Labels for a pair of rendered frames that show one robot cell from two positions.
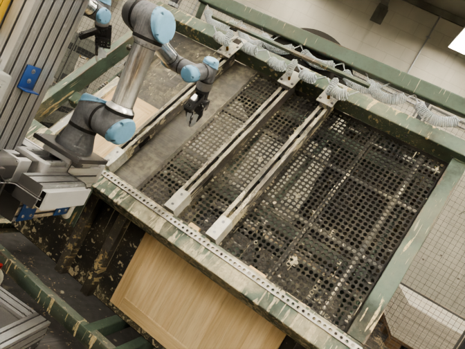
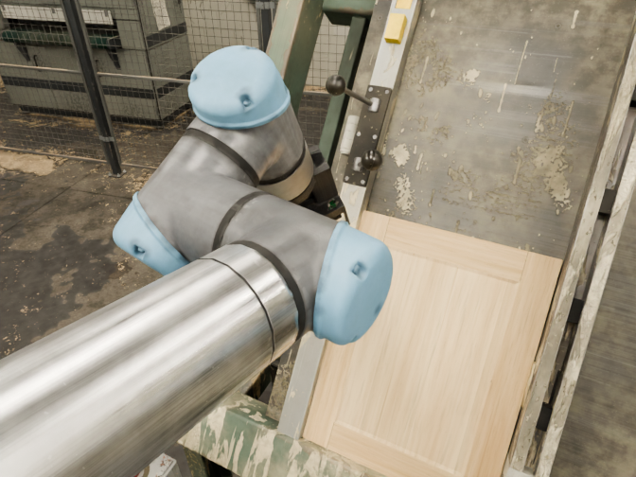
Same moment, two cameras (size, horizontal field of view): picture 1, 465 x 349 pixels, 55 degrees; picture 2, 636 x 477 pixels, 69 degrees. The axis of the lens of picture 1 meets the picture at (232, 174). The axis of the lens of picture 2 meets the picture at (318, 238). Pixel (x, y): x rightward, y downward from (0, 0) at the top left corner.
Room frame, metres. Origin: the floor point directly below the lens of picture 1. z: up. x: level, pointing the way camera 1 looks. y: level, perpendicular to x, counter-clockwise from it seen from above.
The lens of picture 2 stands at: (1.93, 0.90, 1.78)
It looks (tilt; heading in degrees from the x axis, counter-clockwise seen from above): 35 degrees down; 4
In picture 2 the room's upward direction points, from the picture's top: straight up
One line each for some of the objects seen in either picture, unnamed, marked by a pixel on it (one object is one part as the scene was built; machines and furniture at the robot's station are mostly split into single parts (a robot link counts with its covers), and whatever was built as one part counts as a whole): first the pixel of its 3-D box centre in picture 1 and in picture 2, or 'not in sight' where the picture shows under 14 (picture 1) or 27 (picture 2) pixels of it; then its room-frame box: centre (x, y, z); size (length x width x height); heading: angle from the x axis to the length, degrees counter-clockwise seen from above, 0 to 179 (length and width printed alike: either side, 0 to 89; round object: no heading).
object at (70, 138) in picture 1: (78, 136); not in sight; (1.80, 0.62, 1.09); 0.15 x 0.15 x 0.10
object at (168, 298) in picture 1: (196, 306); not in sight; (2.19, -0.16, 0.52); 0.90 x 0.02 x 0.55; 68
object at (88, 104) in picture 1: (92, 111); not in sight; (1.79, 0.62, 1.20); 0.13 x 0.12 x 0.14; 65
